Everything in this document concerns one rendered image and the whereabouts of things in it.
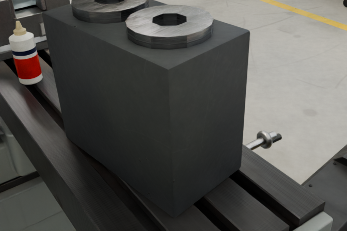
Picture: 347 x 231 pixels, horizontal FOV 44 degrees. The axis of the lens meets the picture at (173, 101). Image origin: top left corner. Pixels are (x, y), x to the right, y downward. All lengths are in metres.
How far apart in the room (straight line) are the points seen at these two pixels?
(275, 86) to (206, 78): 2.21
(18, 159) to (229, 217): 0.46
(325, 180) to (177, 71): 0.75
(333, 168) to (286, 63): 1.85
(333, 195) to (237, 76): 0.63
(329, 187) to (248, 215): 0.58
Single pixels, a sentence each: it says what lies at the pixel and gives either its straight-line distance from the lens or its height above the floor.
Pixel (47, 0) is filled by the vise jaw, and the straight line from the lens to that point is 0.90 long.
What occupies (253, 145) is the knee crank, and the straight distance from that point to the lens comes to 1.27.
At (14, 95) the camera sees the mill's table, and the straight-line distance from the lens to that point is 0.76.
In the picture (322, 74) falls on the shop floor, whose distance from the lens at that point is 2.82.
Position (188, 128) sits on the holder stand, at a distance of 0.43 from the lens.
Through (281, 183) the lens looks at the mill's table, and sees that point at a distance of 0.54.
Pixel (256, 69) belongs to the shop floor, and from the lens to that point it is 2.80.
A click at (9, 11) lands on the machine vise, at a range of 0.88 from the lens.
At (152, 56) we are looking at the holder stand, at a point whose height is 1.12.
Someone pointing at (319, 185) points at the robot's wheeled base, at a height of 0.59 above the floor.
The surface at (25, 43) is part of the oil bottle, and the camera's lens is 0.75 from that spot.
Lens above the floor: 1.29
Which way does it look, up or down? 32 degrees down
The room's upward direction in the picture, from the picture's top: 2 degrees counter-clockwise
